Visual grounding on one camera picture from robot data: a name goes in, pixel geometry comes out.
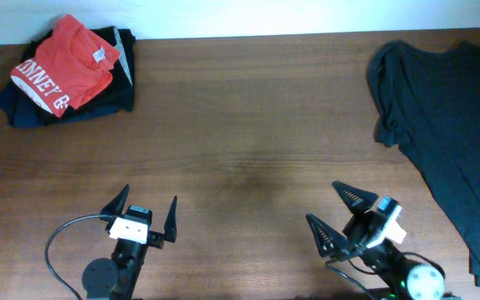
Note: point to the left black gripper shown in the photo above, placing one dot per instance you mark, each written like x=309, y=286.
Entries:
x=155, y=238

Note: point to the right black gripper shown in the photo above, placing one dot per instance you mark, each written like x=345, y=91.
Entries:
x=352, y=232

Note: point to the dark green t-shirt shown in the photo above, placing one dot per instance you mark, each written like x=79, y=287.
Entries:
x=429, y=106

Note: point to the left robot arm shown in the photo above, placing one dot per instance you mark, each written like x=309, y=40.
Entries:
x=116, y=277

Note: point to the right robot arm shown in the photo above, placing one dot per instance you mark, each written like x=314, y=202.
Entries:
x=408, y=275

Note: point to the black folded shirt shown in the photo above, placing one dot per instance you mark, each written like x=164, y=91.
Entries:
x=121, y=91

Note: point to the navy folded shirt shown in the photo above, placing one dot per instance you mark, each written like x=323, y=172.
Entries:
x=23, y=113

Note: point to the red folded t-shirt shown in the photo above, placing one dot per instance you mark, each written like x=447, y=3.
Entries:
x=68, y=69

